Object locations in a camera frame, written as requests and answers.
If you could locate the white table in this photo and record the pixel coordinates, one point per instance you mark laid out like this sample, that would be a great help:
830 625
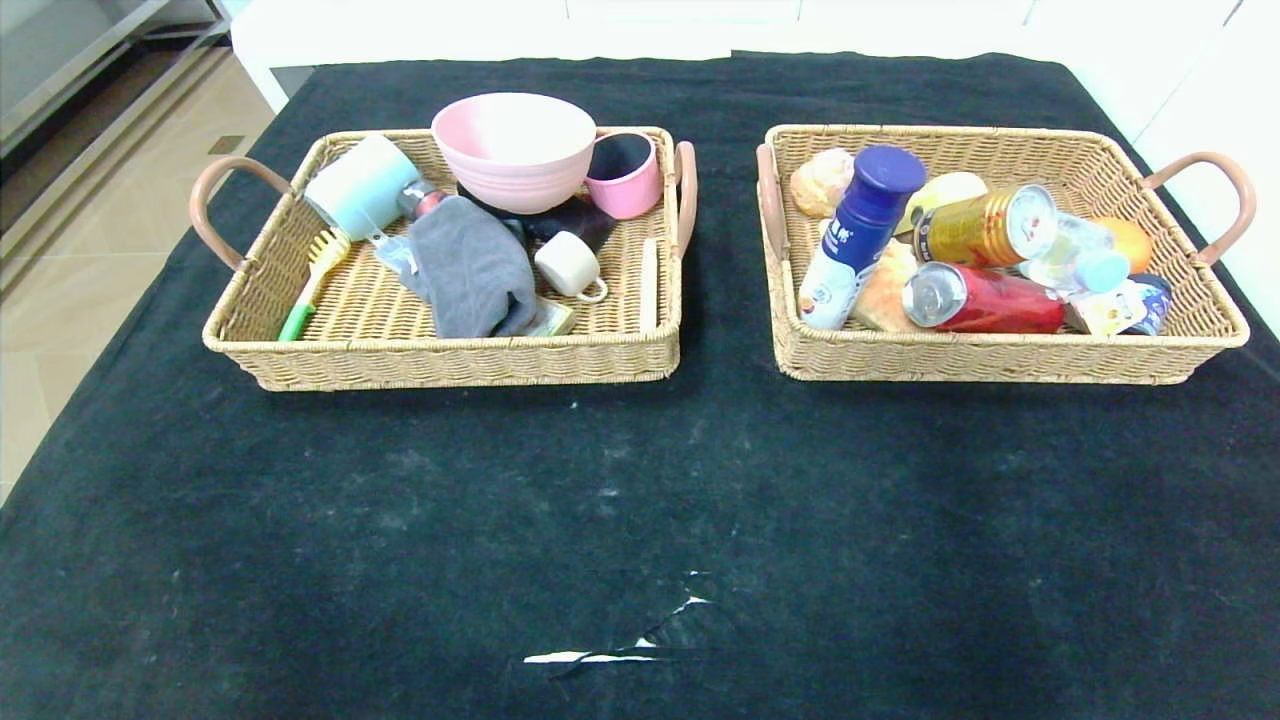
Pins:
400 45

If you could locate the black cosmetic tube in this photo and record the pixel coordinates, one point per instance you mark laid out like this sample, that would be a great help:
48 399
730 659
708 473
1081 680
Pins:
425 201

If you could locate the steel shelf unit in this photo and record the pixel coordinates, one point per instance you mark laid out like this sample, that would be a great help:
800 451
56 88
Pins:
60 60

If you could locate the black pouch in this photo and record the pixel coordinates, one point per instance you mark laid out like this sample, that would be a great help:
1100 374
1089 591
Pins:
580 220

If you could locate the gold red drink can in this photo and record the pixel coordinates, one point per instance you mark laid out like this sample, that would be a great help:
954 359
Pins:
975 230

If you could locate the blue white milk bottle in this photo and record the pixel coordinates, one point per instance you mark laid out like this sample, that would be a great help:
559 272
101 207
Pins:
860 225

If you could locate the green white card box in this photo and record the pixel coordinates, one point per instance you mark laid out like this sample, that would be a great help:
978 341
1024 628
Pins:
555 321

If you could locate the golden bread loaf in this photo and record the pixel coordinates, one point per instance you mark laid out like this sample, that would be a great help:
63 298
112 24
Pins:
885 294

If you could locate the pink bowl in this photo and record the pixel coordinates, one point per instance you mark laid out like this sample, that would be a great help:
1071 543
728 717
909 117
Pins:
510 150

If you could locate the dark blue can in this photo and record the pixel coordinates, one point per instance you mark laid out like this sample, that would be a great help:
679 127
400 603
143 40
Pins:
1155 300

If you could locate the white marker pen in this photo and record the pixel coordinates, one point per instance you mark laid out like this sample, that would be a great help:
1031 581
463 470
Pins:
649 286

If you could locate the pink mug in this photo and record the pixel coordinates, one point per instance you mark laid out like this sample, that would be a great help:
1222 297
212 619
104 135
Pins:
632 195

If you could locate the small cream cup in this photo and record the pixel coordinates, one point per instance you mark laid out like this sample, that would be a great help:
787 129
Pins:
565 266

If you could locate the rectangular wicker basket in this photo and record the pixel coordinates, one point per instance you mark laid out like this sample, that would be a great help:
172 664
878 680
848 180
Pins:
480 355
1000 360

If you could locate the grey towel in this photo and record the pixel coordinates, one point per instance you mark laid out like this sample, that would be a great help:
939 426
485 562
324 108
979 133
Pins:
470 271

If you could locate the brown round bun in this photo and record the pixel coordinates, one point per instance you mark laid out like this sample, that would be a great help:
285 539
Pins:
820 182

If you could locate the orange fruit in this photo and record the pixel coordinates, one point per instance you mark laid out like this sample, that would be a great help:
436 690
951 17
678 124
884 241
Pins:
1132 240

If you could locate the yellow green brush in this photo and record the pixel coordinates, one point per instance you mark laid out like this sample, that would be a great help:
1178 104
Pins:
325 255

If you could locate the small white yellow carton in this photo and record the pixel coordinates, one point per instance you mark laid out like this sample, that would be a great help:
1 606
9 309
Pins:
1105 312

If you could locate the light blue cup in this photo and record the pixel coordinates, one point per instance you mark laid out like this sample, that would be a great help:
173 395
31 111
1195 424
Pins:
360 185

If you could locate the yellow round fruit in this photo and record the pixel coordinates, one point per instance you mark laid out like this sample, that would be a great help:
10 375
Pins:
950 186

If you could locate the clear water bottle blue label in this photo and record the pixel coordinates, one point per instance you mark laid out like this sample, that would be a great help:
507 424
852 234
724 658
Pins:
1090 262

